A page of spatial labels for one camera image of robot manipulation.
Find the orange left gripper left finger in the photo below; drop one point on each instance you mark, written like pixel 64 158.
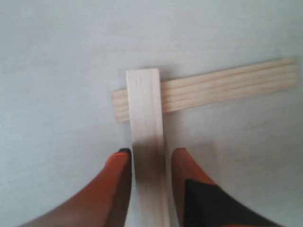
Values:
pixel 103 202

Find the horizontal plain wood strip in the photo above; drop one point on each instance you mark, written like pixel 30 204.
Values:
pixel 270 76

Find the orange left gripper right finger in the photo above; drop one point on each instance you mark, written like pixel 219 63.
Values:
pixel 200 202

